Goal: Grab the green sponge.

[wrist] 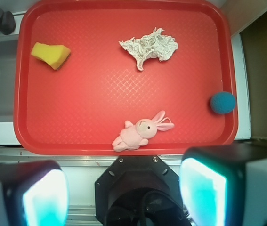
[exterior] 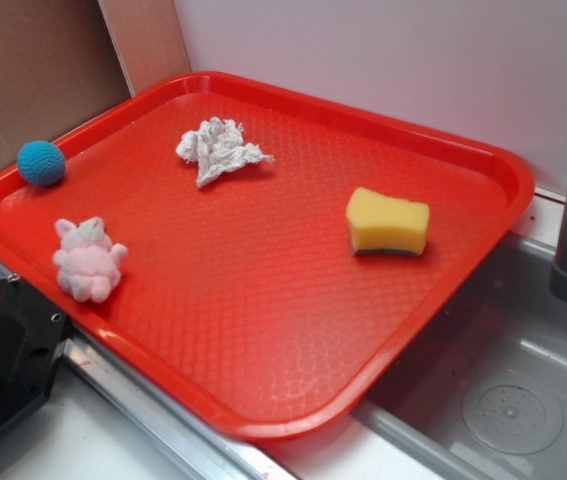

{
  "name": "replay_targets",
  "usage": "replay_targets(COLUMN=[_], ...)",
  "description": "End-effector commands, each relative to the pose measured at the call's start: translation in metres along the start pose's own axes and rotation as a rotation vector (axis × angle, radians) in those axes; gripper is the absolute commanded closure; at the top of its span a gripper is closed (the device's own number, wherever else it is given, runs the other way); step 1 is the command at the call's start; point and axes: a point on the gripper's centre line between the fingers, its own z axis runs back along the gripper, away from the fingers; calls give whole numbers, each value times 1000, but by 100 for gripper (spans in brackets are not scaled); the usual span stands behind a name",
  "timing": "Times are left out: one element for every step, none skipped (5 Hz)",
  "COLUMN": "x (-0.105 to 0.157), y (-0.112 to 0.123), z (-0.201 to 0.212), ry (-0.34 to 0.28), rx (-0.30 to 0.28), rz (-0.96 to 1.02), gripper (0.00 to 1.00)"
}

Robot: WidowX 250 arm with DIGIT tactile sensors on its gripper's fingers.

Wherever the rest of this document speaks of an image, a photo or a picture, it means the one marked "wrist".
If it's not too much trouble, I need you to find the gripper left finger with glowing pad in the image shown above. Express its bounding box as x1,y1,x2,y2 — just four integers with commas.
0,161,69,226

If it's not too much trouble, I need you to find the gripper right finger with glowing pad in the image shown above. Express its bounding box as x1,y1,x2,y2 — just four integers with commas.
179,144,267,226

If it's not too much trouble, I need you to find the yellow and green sponge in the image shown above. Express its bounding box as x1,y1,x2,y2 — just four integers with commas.
31,42,71,70

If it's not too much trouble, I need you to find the blue foam ball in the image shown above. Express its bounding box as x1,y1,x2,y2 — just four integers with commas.
210,92,236,114

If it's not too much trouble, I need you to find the red plastic tray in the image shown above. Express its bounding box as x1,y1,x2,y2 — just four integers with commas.
14,0,238,155

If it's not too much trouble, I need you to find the pink plush bunny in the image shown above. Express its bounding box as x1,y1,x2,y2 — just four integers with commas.
112,110,175,152

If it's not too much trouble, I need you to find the crumpled white paper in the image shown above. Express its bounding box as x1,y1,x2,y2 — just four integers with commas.
119,28,178,71

